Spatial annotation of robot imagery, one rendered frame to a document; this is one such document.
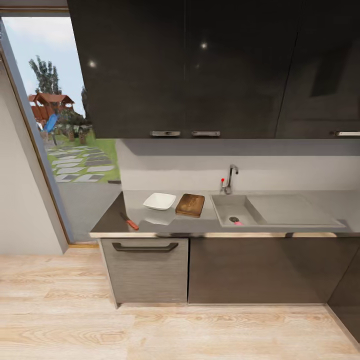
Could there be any cutting board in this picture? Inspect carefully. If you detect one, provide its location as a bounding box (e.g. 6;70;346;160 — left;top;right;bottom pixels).
175;193;205;216

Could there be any parer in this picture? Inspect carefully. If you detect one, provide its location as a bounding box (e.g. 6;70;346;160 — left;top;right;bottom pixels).
120;212;139;230

